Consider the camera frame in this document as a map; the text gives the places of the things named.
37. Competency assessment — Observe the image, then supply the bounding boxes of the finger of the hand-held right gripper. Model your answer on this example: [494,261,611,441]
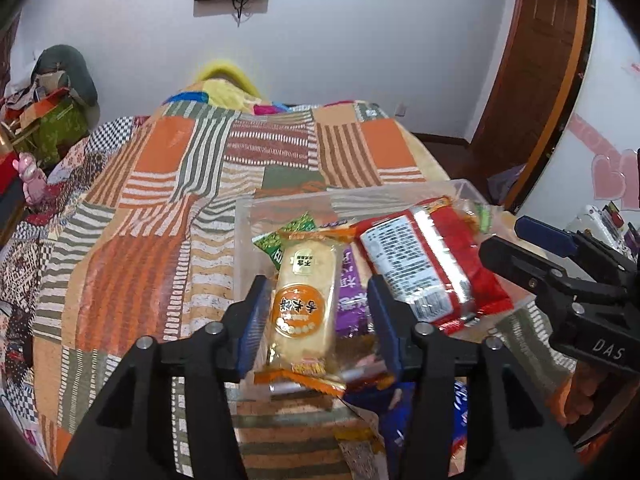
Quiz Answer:
[515,216,640,287]
[479,235,601,312]

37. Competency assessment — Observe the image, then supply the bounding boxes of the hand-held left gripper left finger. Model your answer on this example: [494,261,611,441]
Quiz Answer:
[57,275,273,480]

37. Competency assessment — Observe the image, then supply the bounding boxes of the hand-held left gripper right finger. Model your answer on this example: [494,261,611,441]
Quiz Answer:
[366,275,586,480]

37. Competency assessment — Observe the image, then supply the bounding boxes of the purple snack packet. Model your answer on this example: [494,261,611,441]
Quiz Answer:
[332,247,381,342]

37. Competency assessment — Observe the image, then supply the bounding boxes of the orange rice cracker packet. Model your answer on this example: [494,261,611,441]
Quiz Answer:
[254,227,357,395]

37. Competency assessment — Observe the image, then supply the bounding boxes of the clear zip bag of snacks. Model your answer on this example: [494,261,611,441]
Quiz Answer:
[450,198,507,236]

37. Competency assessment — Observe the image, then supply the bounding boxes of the red snack packet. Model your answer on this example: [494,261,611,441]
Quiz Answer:
[352,196,515,336]

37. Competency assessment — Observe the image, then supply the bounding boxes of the green snack packet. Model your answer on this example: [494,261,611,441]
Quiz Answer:
[252,212,318,272]

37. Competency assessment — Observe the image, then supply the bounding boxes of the clear plastic container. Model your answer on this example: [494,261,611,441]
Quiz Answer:
[234,180,541,403]

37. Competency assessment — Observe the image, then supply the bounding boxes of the person's right hand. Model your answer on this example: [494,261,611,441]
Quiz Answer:
[565,366,602,427]

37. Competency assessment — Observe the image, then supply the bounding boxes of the dark purple cloth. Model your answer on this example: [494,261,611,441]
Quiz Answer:
[487,165,527,206]

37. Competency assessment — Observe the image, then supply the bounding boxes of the pink heart decal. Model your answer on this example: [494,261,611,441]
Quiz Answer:
[592,150,637,202]

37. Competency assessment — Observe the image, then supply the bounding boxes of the blue and white snack packet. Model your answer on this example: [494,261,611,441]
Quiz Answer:
[345,379,472,477]

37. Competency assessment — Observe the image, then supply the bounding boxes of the white wardrobe door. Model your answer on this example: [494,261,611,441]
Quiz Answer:
[515,0,640,241]

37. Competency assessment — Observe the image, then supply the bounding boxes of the wooden door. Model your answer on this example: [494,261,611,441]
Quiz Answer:
[467,0,597,211]

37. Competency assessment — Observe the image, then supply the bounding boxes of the orange patchwork blanket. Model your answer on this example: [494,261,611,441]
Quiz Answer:
[32,100,576,480]

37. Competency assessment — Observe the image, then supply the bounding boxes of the colourful printed cloth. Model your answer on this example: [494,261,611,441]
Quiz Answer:
[165,90,311,117]

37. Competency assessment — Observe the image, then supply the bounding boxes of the yellow cushion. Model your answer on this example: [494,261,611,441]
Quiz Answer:
[192,59,263,99]

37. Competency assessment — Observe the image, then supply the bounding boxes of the pink toy rabbit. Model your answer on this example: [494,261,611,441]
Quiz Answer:
[14,152,49,206]

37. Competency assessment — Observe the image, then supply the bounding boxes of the red box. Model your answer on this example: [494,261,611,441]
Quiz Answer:
[0,152,24,197]

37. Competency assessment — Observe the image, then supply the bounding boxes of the grey cushion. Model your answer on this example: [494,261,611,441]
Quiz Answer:
[31,45,100,107]

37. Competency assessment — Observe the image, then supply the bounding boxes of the pile of clutter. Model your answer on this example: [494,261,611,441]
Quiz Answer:
[0,67,71,127]

